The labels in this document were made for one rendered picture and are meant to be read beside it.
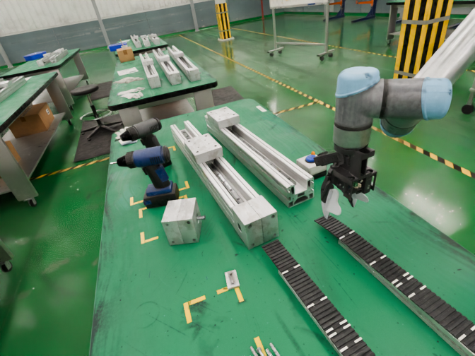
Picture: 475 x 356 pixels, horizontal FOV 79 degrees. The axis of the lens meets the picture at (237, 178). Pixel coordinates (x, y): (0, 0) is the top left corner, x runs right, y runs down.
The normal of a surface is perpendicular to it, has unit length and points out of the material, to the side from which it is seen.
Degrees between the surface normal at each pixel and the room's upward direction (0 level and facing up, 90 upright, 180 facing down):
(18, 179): 90
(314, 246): 0
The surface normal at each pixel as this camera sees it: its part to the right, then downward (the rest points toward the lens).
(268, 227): 0.41, 0.45
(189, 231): 0.00, 0.55
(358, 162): -0.91, 0.32
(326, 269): -0.14, -0.83
